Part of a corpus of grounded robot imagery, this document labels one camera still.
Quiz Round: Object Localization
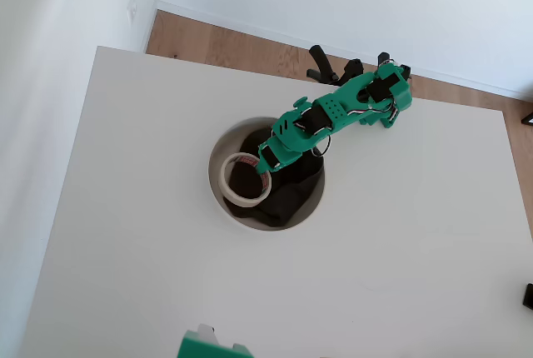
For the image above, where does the red white black servo cable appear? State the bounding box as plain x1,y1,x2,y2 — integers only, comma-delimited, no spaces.
347,99,401,122

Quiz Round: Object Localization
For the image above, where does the green printed plastic part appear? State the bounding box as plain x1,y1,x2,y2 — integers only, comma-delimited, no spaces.
177,330,255,358

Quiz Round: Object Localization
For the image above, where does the servo cable with black loop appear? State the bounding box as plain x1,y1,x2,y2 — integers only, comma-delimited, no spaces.
310,133,334,157

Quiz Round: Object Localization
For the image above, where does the black table clamp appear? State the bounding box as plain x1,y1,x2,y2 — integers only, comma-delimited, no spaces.
306,44,364,87

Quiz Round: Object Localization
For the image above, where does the dark grey cloth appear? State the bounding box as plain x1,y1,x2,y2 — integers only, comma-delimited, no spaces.
222,127,326,228

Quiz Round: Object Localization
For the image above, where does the white tesa tape roll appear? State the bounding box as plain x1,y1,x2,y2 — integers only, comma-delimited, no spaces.
219,152,274,209

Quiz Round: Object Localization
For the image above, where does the white round bowl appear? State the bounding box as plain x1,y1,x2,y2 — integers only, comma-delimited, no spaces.
207,116,326,233

